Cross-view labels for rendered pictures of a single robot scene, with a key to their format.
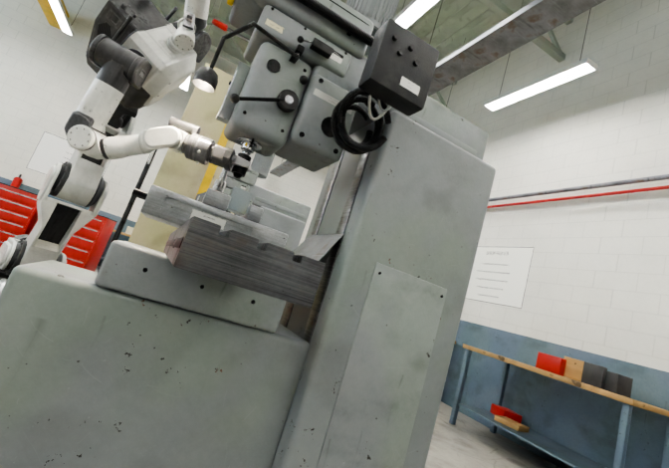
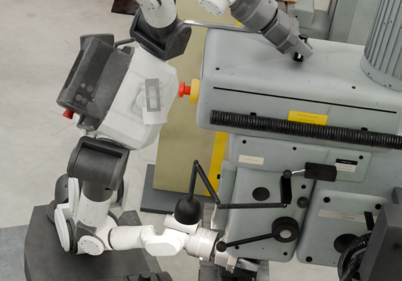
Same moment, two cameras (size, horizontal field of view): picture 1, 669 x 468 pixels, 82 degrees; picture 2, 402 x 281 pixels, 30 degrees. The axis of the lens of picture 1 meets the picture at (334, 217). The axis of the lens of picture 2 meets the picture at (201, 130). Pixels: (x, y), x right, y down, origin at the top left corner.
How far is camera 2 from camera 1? 1.85 m
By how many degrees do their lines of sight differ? 49
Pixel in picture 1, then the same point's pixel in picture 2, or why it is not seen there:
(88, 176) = not seen: hidden behind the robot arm
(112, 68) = (94, 189)
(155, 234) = (199, 49)
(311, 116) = (318, 238)
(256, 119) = (252, 250)
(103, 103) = (97, 214)
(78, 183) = not seen: hidden behind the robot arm
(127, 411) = not seen: outside the picture
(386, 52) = (385, 264)
